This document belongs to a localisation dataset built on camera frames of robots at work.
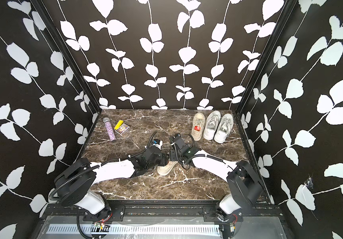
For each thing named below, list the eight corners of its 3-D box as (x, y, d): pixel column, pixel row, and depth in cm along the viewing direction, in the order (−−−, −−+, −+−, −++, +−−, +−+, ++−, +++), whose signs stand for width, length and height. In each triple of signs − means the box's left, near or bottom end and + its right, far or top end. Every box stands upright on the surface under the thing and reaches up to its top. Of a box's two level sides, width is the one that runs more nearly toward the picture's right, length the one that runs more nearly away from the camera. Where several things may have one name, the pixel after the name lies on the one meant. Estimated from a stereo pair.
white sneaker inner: (202, 138, 105) (205, 131, 98) (206, 114, 120) (208, 105, 113) (216, 141, 103) (219, 134, 96) (218, 116, 119) (221, 108, 112)
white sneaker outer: (212, 141, 105) (215, 133, 97) (219, 119, 119) (222, 110, 110) (225, 146, 103) (229, 137, 94) (231, 123, 116) (235, 113, 108)
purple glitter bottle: (110, 143, 103) (108, 140, 100) (104, 121, 116) (102, 118, 113) (117, 141, 105) (115, 137, 101) (110, 119, 118) (108, 116, 114)
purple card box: (116, 131, 110) (115, 129, 108) (124, 124, 114) (123, 122, 112) (122, 135, 107) (121, 133, 106) (130, 128, 112) (129, 126, 110)
